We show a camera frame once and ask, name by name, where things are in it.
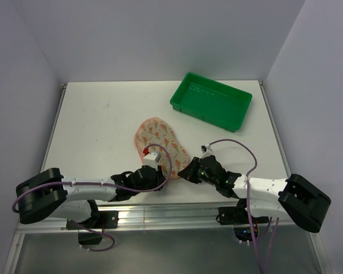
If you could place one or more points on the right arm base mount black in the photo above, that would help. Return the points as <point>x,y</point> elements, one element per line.
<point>238,217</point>

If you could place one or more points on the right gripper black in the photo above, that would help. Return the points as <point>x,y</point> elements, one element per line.
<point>189,172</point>

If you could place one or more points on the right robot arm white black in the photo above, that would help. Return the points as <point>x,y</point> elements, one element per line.
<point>294,198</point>

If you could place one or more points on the peach floral mesh laundry bag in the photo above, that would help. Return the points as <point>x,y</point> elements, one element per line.
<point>156,131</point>

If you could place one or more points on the aluminium frame rail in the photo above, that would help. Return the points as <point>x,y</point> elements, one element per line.
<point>145,218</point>

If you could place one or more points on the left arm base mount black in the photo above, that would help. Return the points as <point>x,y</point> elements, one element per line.
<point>91,233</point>

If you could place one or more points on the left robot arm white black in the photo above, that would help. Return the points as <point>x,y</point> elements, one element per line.
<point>50,194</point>

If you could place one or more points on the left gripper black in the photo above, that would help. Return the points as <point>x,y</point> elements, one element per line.
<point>159,178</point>

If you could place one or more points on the green plastic tray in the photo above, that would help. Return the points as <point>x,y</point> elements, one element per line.
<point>211,101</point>

